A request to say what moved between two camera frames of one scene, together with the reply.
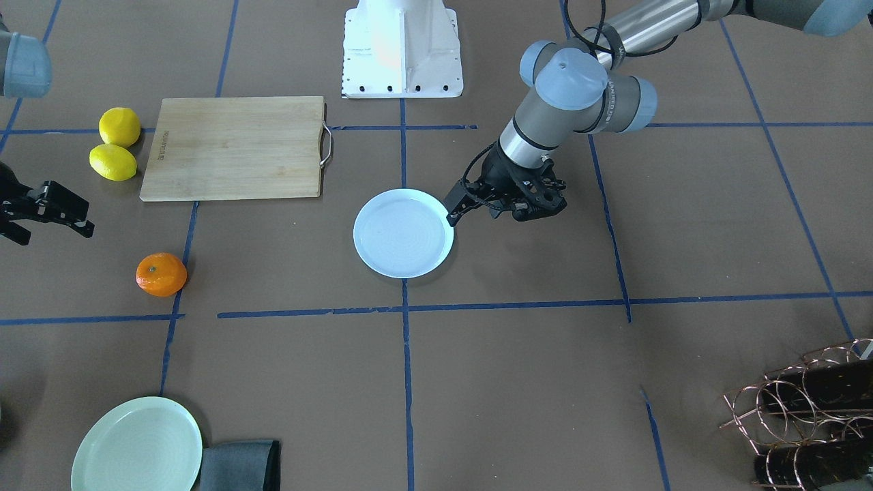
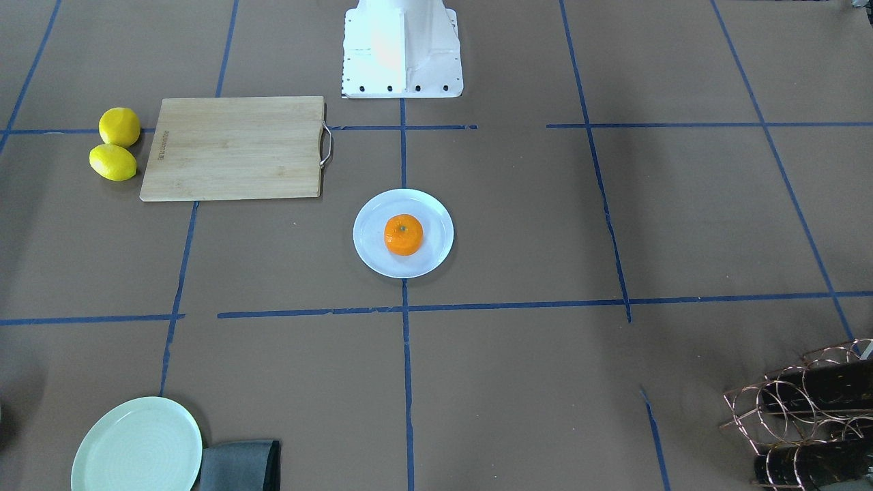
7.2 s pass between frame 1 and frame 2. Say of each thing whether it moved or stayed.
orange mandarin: moved
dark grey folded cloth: stayed
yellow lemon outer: stayed
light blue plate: stayed
